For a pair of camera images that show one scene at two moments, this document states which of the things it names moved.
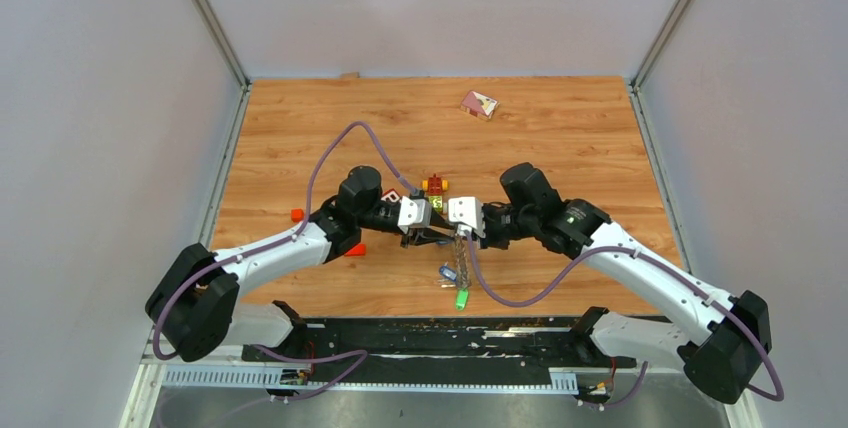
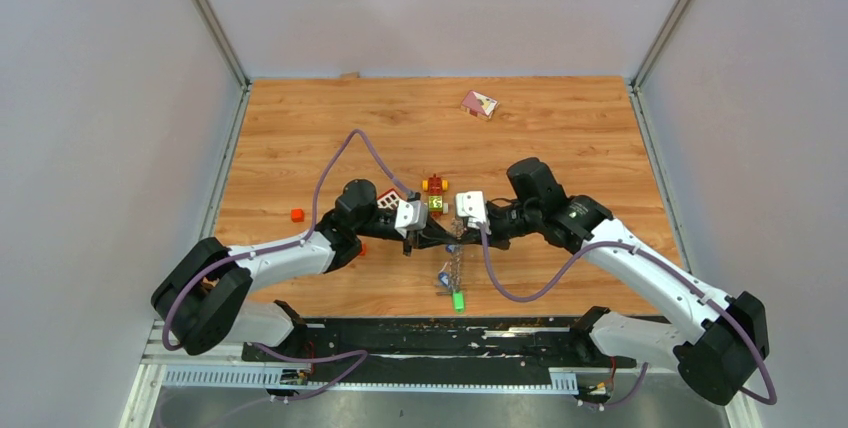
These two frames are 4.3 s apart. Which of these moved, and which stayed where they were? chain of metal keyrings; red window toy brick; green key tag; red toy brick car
Moved: chain of metal keyrings
Stayed: red window toy brick; green key tag; red toy brick car
